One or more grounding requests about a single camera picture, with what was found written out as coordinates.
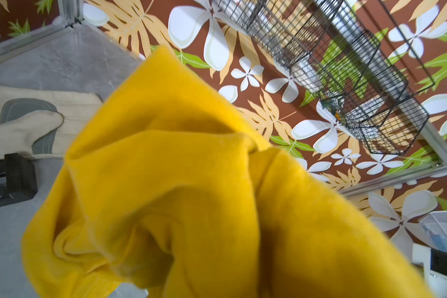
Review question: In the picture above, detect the yellow cloth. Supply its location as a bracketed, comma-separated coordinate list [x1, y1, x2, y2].
[21, 47, 432, 298]

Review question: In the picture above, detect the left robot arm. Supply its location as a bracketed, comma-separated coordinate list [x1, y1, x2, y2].
[0, 153, 38, 207]

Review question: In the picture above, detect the beige leather work glove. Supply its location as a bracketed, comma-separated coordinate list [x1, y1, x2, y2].
[0, 86, 103, 160]

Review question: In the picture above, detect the white mesh basket right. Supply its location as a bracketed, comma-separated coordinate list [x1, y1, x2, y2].
[418, 211, 447, 253]

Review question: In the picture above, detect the black wire basket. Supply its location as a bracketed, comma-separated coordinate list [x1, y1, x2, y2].
[216, 1, 429, 155]

